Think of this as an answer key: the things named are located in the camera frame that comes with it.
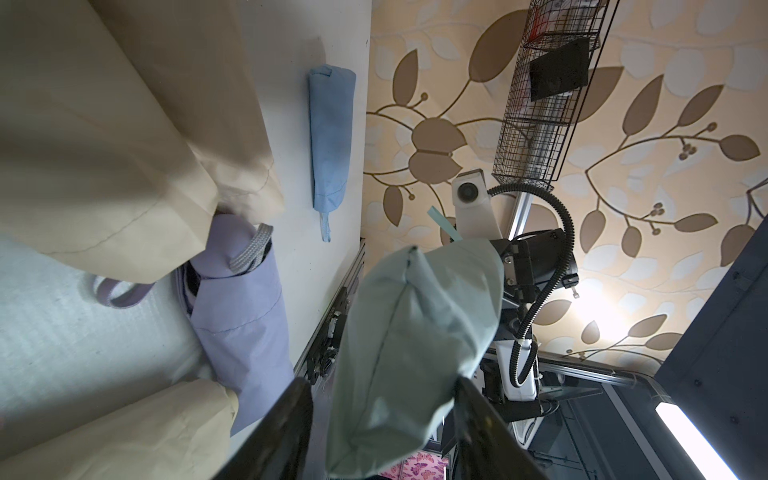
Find cream bare folded umbrella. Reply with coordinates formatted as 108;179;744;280
1;379;239;479

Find dark tool in side basket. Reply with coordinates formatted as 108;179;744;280
529;38;590;101

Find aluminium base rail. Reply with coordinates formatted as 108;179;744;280
294;238;366;385

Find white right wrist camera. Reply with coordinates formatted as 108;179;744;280
452;169;502;240

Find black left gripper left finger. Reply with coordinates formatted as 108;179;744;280
214;377;313;480

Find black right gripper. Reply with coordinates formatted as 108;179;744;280
491;228;566;310

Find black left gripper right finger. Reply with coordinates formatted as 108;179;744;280
453;377;546;480

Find black side wire basket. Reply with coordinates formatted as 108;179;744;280
492;1;623;188

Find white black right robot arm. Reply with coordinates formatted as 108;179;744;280
479;228;568;448

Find lilac umbrella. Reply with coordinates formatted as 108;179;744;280
92;213;296;436

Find beige sleeved umbrella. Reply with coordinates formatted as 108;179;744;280
1;1;218;284
92;1;284;224

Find mint green umbrella sleeve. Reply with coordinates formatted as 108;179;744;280
325;239;504;479

